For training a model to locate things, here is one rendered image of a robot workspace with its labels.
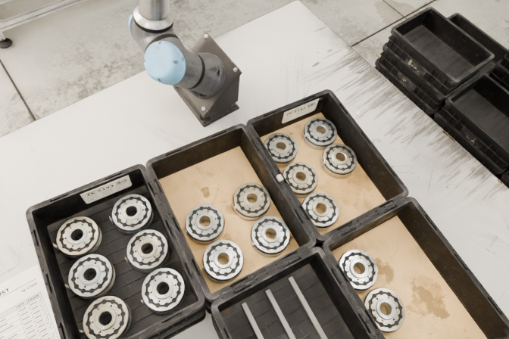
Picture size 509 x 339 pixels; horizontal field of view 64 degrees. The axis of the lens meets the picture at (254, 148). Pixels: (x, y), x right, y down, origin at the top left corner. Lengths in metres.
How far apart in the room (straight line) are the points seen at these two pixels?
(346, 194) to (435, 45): 1.25
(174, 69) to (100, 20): 1.74
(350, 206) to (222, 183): 0.37
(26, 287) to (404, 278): 1.01
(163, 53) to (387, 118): 0.84
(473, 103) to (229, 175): 1.45
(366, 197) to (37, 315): 0.95
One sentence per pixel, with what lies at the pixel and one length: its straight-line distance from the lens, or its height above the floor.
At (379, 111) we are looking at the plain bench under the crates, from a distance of 1.59.
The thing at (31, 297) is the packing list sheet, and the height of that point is 0.70.
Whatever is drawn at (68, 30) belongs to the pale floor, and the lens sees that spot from 2.87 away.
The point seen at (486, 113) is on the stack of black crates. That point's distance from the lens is 2.28.
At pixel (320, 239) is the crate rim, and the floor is 0.93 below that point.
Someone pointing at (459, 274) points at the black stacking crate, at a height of 0.90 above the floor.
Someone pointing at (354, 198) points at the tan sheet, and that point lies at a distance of 1.22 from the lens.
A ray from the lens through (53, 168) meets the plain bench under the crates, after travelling 1.43.
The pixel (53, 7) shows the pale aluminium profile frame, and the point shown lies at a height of 0.13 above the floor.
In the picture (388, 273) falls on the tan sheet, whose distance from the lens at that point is 1.17.
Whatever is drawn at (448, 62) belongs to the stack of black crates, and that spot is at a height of 0.49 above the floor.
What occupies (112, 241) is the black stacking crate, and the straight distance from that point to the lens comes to 1.14.
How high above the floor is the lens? 1.88
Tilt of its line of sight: 59 degrees down
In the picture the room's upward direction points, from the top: 9 degrees clockwise
